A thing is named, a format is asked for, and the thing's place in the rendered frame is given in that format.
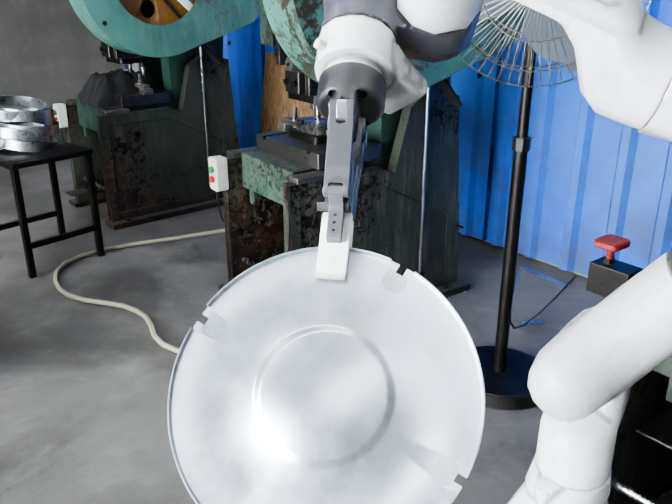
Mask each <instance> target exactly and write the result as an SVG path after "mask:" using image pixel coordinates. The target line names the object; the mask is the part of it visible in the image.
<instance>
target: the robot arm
mask: <svg viewBox="0 0 672 504"><path fill-rule="evenodd" d="M515 1H517V2H519V3H521V4H523V5H525V6H527V7H529V8H531V9H533V10H536V11H538V12H540V13H542V14H544V15H546V16H548V17H550V18H552V19H554V20H556V21H557V22H558V23H560V24H561V25H562V26H563V28H564V30H565V31H566V33H567V35H568V37H569V39H570V41H571V43H572V44H573V46H574V49H575V57H576V64H577V72H578V80H579V87H580V92H581V93H582V95H583V96H584V98H585V99H586V100H587V102H588V103H589V105H590V106H591V107H592V109H593V110H594V112H595V113H597V114H599V115H601V116H603V117H605V118H606V119H608V120H611V121H614V122H617V123H620V124H623V125H627V126H630V127H633V128H636V129H638V132H640V133H643V134H646V135H649V136H653V137H656V138H659V139H662V140H666V141H669V142H672V27H669V26H667V25H665V24H663V23H661V22H660V21H658V20H657V19H655V18H654V17H652V16H651V15H649V14H648V13H647V12H646V11H645V10H644V8H643V4H642V0H515ZM483 2H484V0H323V9H324V21H323V23H322V25H321V29H320V35H319V38H317V39H316V40H315V42H314V48H316V49H317V54H316V61H315V72H316V77H317V80H318V81H319V83H318V91H317V98H316V106H317V109H318V111H319V112H320V114H321V115H322V116H323V117H324V118H326V119H327V120H328V122H327V127H328V137H327V149H326V161H325V174H324V186H323V188H322V193H323V196H324V197H325V202H317V211H329V212H324V213H323V214H322V222H321V231H320V239H319V248H318V256H317V264H316V273H315V277H316V278H317V279H327V280H346V279H347V271H348V261H349V251H350V247H351V248H352V239H353V228H354V227H359V225H360V223H359V219H355V215H356V207H357V200H358V192H359V184H360V177H361V172H362V168H363V154H364V149H365V147H366V146H367V131H365V128H366V126H367V125H369V124H372V123H374V122H376V121H377V120H378V119H379V118H380V117H381V116H382V115H383V113H386V114H392V113H394V112H396V111H398V110H400V109H402V108H404V107H406V106H408V105H410V104H412V103H414V102H415V101H417V100H418V99H419V98H421V97H422V96H423V95H425V94H426V93H427V81H426V79H425V78H424V77H423V76H422V75H421V74H420V73H419V71H418V70H417V69H416V68H415V67H414V66H413V65H412V63H411V62H410V61H409V60H408V59H407V58H409V59H415V60H421V61H427V62H433V63H434V62H440V61H446V60H449V59H452V58H454V57H456V56H458V55H459V54H460V53H461V52H463V51H464V50H465V49H466V48H468V47H469V45H470V43H471V40H472V37H473V35H474V32H475V29H476V26H477V22H478V19H479V16H480V13H481V9H482V5H483ZM671 356H672V249H671V250H670V251H669V252H666V253H665V254H663V255H662V256H661V257H659V258H658V259H657V260H655V261H654V262H653V263H651V264H650V265H649V266H647V267H646V268H644V269H643V270H642V271H640V272H639V273H638V274H636V275H635V276H634V277H632V278H631V279H630V280H628V281H627V282H626V283H624V284H623V285H621V286H620V287H619V288H618V289H616V290H615V291H614V292H613V293H611V294H610V295H609V296H608V297H606V298H605V299H604V300H603V301H601V302H600V303H599V304H598V305H596V306H594V307H591V308H588V309H585V310H583V311H582V312H580V313H579V314H578V315H577V316H576V317H575V318H573V319H572V320H571V321H570V322H569V323H568V324H567V325H566V326H565V327H564V328H563V329H562V330H561V331H560V332H559V333H558V334H557V335H556V336H555V337H554V338H553V339H552V340H551V341H550V342H549V343H548V344H547V345H545V346H544V347H543V348H542V349H541V350H540V351H539V352H538V354H537V356H536V358H535V360H534V362H533V364H532V366H531V368H530V370H529V376H528V385H527V386H528V389H529V391H530V394H531V397H532V400H533V401H534V402H535V403H536V405H537V406H538V407H539V408H540V409H541V410H542V411H543V414H542V417H541V421H540V428H539V435H538V442H537V449H536V454H535V456H534V459H533V461H532V463H531V466H530V468H529V470H528V473H527V475H526V477H525V479H526V481H525V482H524V483H523V484H522V485H521V487H520V488H519V489H518V490H517V492H516V493H515V494H514V496H513V497H512V498H511V500H510V501H509V502H508V504H609V503H608V496H609V494H610V486H611V472H612V470H611V467H612V461H613V456H614V450H615V444H616V439H617V433H618V428H619V425H620V423H621V420H622V417H623V414H624V411H625V408H626V404H627V401H628V398H629V395H630V391H631V387H632V385H633V384H634V383H636V382H637V381H638V380H640V379H641V378H642V377H644V376H645V375H646V374H648V373H649V372H650V371H652V370H653V369H654V368H656V367H657V366H658V365H660V364H661V363H662V362H664V361H665V360H666V359H668V358H669V357H671Z"/></svg>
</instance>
